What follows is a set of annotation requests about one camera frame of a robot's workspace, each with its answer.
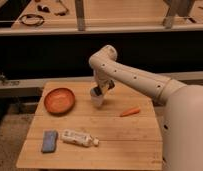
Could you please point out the grey metal bracket right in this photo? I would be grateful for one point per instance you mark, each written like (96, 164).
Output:
(182, 8)

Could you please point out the orange bowl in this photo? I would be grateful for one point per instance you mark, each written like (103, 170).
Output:
(59, 101)

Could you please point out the grey metal post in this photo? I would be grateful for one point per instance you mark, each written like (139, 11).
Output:
(79, 6)

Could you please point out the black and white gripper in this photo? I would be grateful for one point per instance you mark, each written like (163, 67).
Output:
(103, 89)

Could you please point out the wooden table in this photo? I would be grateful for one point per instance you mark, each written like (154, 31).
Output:
(125, 143)

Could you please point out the orange carrot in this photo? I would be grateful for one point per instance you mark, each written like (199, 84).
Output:
(130, 111)

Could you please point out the blue eraser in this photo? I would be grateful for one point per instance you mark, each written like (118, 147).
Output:
(49, 141)

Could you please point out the white ceramic cup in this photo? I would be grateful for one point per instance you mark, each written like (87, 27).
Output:
(97, 97)

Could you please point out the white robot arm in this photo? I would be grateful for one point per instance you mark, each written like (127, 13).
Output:
(183, 118)

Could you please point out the white tube bottle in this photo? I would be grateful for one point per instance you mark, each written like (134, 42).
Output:
(79, 138)

